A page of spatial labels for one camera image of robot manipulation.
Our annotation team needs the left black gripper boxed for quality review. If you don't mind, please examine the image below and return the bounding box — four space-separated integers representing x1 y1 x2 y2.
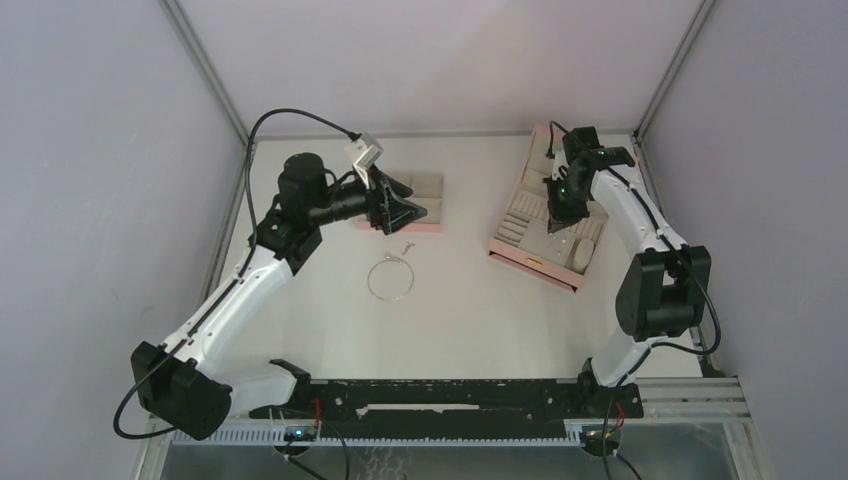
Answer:
308 165 426 235

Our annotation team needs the pink compartment tray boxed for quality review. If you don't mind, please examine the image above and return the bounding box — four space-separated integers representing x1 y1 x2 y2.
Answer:
353 173 444 235

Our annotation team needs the pink jewelry box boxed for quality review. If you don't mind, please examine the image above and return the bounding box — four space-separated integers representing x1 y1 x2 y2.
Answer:
488 124 608 291

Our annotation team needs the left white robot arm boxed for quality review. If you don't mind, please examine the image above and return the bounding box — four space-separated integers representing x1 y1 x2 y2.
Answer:
131 153 427 440

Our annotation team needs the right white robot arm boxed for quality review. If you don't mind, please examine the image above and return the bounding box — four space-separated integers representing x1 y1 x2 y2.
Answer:
543 121 715 416

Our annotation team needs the small silver earring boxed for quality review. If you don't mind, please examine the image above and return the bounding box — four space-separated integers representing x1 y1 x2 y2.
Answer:
400 242 416 256

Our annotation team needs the silver bangle ring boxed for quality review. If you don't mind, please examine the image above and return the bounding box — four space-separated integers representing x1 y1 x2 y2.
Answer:
366 256 416 303

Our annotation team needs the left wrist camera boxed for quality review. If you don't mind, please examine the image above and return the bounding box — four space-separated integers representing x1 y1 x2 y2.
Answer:
344 134 384 190

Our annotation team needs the black mounting rail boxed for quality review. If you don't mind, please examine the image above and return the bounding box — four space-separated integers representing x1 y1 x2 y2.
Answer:
249 378 644 428

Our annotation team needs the white slotted cable duct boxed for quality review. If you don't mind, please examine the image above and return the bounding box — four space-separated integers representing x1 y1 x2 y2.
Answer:
204 421 582 446

